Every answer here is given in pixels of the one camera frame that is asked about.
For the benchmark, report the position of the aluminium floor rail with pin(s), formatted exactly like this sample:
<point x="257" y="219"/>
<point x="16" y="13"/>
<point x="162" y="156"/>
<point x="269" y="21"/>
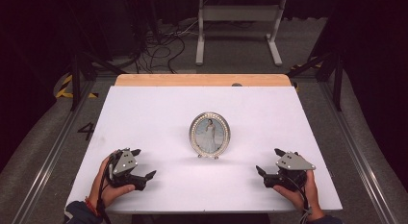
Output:
<point x="359" y="153"/>
<point x="54" y="153"/>

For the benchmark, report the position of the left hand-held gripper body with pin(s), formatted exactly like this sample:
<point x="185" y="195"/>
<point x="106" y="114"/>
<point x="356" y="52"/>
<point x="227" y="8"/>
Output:
<point x="125" y="163"/>

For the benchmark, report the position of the black metal stand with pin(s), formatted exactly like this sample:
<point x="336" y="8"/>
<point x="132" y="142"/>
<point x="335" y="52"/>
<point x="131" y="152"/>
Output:
<point x="76" y="83"/>
<point x="337" y="86"/>

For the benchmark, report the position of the wooden table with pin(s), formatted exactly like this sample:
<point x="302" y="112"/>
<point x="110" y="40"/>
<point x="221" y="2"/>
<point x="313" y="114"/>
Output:
<point x="192" y="79"/>

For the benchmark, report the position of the white metal desk frame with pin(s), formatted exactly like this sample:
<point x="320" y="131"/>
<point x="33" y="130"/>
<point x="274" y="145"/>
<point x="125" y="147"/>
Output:
<point x="200" y="35"/>

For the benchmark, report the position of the oval silver picture frame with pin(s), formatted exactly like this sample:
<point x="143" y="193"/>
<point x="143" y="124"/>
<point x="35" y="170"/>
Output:
<point x="209" y="134"/>

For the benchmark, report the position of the person's left hand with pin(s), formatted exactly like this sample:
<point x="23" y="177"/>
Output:
<point x="104" y="193"/>

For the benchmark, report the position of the person's right hand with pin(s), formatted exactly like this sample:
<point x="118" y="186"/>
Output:
<point x="308" y="198"/>

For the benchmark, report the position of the yellow black floor tape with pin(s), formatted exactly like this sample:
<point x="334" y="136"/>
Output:
<point x="65" y="94"/>
<point x="298" y="66"/>

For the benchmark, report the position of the white board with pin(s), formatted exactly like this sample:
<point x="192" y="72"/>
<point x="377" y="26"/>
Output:
<point x="256" y="105"/>

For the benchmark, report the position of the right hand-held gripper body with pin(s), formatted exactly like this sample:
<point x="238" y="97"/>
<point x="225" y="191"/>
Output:
<point x="295" y="163"/>

